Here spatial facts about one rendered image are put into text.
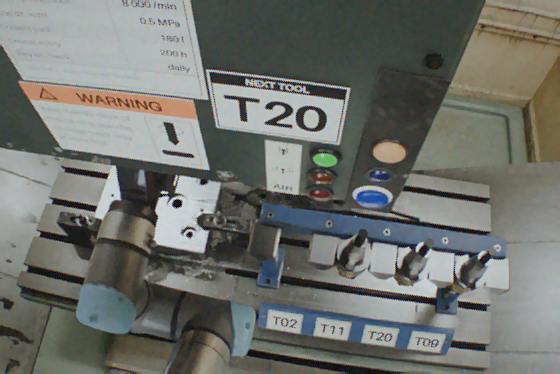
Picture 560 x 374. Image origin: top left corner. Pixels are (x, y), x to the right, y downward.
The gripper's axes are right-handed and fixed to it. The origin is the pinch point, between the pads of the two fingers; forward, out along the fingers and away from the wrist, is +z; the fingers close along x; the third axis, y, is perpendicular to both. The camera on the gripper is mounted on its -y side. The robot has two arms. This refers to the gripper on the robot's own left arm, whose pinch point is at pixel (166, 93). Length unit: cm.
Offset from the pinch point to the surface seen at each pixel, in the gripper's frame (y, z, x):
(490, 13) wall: 45, 80, 71
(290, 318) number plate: 52, -20, 23
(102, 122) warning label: -24.7, -21.2, 5.1
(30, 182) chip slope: 77, 13, -68
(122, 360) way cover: 74, -35, -20
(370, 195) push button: -20.2, -22.2, 29.1
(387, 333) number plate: 52, -20, 45
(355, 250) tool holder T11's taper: 19.1, -13.2, 32.3
